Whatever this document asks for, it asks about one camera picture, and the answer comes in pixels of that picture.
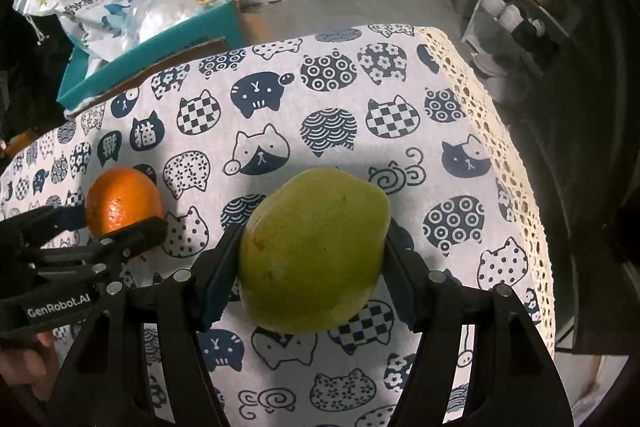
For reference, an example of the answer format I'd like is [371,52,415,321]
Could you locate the teal box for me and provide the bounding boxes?
[57,0,246,114]

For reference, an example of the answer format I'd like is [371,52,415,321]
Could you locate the person's left hand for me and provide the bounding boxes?
[0,332,56,413]

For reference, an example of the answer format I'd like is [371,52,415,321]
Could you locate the green mango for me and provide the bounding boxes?
[239,167,392,334]

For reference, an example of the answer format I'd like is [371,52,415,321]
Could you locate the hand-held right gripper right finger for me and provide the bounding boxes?
[382,219,573,427]

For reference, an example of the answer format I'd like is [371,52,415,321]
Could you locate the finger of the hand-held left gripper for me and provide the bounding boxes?
[30,217,169,281]
[0,204,87,249]

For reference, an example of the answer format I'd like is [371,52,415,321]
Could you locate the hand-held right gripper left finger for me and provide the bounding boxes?
[47,222,246,427]

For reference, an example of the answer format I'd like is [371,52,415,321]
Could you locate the cat print tablecloth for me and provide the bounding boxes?
[0,24,557,427]

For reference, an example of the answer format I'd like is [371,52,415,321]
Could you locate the black shoe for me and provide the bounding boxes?
[515,19,547,54]

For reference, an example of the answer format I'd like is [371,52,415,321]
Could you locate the orange tangerine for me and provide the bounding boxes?
[85,167,164,260]

